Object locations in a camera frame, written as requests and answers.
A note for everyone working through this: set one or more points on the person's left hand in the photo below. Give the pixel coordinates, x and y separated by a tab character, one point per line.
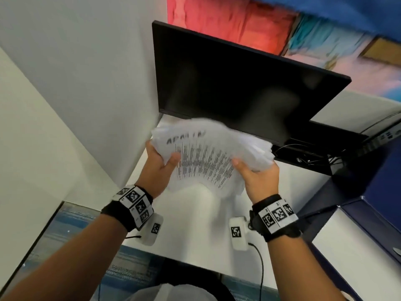
154	172

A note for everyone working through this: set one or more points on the person's right hand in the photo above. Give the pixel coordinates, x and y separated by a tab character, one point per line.
261	184

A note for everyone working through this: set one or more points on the person's left thumb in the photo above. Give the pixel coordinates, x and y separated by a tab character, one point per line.
171	162

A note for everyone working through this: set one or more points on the person's right thumb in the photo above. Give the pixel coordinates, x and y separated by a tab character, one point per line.
240	167

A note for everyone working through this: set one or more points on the stack of white printed papers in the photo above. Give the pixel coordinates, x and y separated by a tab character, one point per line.
213	153

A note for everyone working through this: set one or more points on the person's left forearm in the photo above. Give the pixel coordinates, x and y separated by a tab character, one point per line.
78	257

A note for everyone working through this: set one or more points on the person's right forearm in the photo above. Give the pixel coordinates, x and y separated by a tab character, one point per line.
300	272

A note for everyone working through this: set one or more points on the black marker wristband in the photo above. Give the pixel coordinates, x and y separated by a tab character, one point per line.
133	205
275	217

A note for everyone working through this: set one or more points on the black computer monitor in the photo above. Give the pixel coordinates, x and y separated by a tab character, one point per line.
238	81

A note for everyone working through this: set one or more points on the black monitor stand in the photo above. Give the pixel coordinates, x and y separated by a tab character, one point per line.
325	144

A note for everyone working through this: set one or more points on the person's black garment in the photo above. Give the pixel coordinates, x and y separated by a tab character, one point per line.
216	283

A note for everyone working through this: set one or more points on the person's white shirt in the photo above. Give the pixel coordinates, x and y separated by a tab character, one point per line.
175	293

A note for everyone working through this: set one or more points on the blue desk partition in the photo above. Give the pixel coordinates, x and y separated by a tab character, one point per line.
372	184

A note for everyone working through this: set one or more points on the grey computer device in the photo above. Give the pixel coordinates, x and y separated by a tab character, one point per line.
383	136

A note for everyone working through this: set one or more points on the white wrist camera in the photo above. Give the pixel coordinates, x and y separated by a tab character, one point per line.
238	233
153	230

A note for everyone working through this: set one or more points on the colourful wall painting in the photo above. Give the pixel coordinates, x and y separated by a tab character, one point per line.
250	21

